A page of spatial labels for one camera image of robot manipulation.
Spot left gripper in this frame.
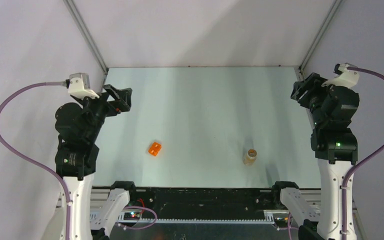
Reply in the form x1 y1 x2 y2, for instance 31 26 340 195
75 82 132 140

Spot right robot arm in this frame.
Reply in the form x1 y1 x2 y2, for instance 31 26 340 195
270 73 360 240

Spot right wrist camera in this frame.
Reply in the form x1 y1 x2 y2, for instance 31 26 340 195
321 62 360 89

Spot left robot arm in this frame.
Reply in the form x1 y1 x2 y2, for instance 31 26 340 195
42 84 138 240

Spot clear pill bottle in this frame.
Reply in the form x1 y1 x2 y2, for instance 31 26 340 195
242 149 258 166

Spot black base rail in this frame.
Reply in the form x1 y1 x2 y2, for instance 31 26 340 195
117 187 289 224

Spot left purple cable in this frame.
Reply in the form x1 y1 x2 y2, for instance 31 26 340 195
0 81 73 240

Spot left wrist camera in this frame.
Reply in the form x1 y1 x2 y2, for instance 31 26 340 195
67 72 100 100

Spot orange pill organizer box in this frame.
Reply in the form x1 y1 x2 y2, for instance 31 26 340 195
148 142 162 157

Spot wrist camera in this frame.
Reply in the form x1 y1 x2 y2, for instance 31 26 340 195
321 62 360 89
67 72 100 100

